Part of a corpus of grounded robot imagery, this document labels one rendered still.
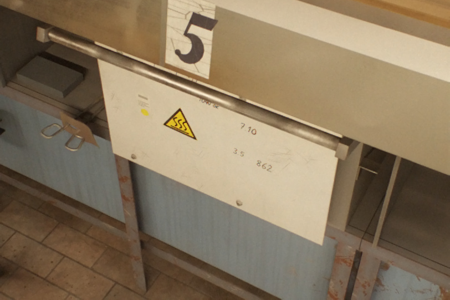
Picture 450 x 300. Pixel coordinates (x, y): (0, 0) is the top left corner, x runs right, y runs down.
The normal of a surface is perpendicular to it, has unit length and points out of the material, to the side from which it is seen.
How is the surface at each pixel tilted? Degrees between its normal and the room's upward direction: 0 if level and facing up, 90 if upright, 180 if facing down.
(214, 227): 90
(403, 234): 0
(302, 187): 90
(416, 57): 54
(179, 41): 80
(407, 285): 90
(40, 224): 0
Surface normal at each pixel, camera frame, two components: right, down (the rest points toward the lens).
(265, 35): -0.48, 0.49
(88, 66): 0.00, -0.70
